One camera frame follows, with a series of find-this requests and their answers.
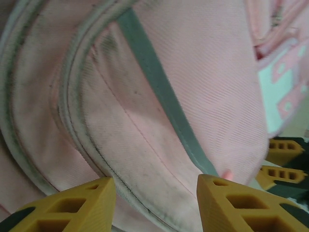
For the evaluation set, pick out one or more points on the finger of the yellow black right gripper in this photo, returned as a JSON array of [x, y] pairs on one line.
[[282, 176], [282, 147]]

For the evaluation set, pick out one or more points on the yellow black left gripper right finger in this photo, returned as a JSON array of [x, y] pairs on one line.
[[241, 210]]

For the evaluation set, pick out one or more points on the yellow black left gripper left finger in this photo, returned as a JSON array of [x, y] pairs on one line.
[[72, 207]]

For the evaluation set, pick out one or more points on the pink school backpack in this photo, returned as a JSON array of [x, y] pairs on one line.
[[144, 84]]

